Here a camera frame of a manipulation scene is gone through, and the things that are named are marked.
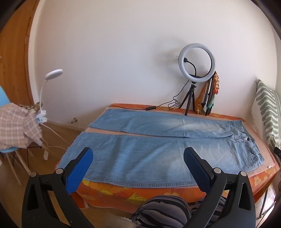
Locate person's striped trouser legs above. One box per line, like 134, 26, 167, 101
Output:
129, 195, 226, 228

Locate black ring light cable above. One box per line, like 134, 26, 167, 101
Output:
109, 79, 191, 111

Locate leopard print cloth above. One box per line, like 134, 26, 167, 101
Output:
18, 101, 43, 114

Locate light blue denim pants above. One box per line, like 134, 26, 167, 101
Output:
57, 108, 265, 189

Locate folded grey tripod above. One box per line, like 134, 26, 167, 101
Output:
202, 77, 214, 116

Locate green striped white pillow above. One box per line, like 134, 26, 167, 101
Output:
250, 79, 281, 154

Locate orange floral bed sheet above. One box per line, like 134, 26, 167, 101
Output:
55, 103, 280, 209

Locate plaid cloth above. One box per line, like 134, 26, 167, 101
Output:
0, 103, 43, 149

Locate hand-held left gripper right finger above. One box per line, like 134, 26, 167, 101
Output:
183, 147, 256, 228

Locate black mini tripod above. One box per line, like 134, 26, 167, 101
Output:
179, 81, 197, 116

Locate colourful orange scarf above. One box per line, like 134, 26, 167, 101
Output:
195, 71, 220, 114

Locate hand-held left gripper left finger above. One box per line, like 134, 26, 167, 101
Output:
21, 147, 95, 228

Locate white lamp cable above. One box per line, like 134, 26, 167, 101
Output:
41, 123, 68, 160

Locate wooden door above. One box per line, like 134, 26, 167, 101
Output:
0, 0, 41, 141

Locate white ring light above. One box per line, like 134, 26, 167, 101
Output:
177, 43, 217, 84

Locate light blue chair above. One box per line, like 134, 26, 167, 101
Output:
0, 85, 47, 187

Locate white clip lamp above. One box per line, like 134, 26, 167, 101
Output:
35, 69, 63, 123

